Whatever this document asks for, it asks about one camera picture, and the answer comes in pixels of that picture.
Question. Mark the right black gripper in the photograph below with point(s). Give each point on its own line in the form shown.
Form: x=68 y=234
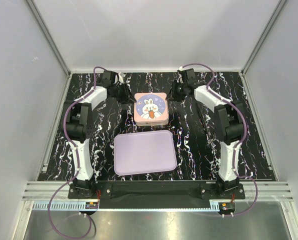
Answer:
x=172 y=95

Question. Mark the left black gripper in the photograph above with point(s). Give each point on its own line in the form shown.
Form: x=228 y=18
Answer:
x=127 y=97

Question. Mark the pink tin lid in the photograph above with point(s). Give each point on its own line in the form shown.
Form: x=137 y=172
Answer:
x=151 y=105

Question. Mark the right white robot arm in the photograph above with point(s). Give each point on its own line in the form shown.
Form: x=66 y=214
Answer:
x=230 y=127

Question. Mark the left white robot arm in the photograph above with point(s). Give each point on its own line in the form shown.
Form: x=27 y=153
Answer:
x=78 y=126

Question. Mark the pink chocolate tin box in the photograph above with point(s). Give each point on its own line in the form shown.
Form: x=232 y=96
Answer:
x=160 y=121

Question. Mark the lilac plastic tray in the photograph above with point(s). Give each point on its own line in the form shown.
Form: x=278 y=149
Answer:
x=144 y=152

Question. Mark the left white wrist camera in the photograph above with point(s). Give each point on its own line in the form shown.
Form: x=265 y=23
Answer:
x=121 y=76

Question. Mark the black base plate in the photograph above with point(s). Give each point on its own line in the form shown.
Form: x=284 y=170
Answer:
x=138 y=195

